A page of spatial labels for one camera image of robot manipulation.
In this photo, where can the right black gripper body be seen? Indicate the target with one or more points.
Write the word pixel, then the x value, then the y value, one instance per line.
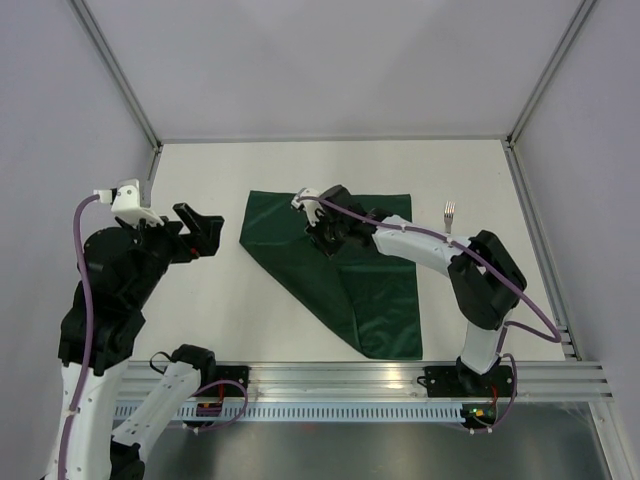
pixel 330 235

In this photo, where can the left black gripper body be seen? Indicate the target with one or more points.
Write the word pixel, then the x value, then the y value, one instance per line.
pixel 164 244

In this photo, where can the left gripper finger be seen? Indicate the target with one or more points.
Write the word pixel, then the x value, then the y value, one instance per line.
pixel 205 243
pixel 196 222

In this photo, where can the dark green cloth napkin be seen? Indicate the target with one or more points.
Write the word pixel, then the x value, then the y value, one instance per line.
pixel 370 301

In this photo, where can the silver fork black handle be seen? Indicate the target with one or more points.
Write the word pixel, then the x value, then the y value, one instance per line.
pixel 448 216

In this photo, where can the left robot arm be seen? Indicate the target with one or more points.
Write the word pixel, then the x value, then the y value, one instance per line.
pixel 120 267

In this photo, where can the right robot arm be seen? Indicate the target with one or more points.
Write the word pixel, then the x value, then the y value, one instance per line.
pixel 485 279

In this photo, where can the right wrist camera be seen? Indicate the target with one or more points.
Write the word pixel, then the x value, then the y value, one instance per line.
pixel 306 201

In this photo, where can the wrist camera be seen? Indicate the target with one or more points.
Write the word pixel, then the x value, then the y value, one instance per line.
pixel 125 201
pixel 306 201

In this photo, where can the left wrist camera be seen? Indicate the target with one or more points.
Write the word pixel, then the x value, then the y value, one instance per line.
pixel 125 201

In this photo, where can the back aluminium frame bar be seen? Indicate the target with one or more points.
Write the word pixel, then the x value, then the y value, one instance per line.
pixel 335 138

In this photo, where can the left aluminium frame post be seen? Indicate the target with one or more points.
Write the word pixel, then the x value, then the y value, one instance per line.
pixel 100 44

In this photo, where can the aluminium frame post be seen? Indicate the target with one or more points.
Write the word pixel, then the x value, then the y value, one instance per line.
pixel 100 44
pixel 570 35

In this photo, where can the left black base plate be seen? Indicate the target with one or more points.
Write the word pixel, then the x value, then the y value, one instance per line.
pixel 225 382

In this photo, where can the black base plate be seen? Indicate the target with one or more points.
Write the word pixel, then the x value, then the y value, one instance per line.
pixel 445 382
pixel 225 382

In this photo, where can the white slotted cable duct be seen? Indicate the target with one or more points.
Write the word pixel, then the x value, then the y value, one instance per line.
pixel 325 412

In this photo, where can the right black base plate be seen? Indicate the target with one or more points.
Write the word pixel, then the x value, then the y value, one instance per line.
pixel 445 382

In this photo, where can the aluminium front rail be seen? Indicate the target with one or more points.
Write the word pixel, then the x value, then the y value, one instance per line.
pixel 537 381

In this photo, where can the right aluminium frame post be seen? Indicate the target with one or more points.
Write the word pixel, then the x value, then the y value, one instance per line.
pixel 570 35

